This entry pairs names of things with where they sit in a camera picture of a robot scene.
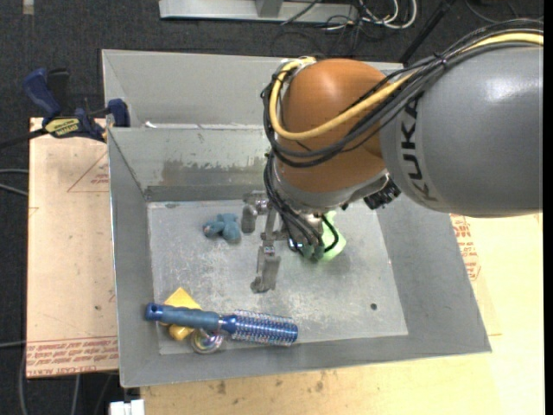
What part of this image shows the blue toy animal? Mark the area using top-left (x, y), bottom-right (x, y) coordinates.
top-left (201, 213), bottom-right (242, 246)

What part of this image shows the shiny metal round object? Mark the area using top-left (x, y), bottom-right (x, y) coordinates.
top-left (189, 328), bottom-right (226, 355)

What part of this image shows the brown cardboard board, red print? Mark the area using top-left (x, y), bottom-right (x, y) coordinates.
top-left (25, 117), bottom-right (505, 380)

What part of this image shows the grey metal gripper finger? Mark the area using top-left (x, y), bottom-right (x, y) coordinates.
top-left (240, 191), bottom-right (273, 235)
top-left (250, 244), bottom-right (282, 295)

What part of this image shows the grey metal bin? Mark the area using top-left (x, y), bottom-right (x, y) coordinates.
top-left (101, 48), bottom-right (493, 389)

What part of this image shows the yellow flat block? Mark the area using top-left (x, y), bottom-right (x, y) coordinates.
top-left (161, 287), bottom-right (203, 342)

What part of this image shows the blue hairbrush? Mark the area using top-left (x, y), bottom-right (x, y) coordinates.
top-left (143, 302), bottom-right (300, 348)

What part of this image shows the light green plastic object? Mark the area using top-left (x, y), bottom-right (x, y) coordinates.
top-left (318, 211), bottom-right (348, 263)

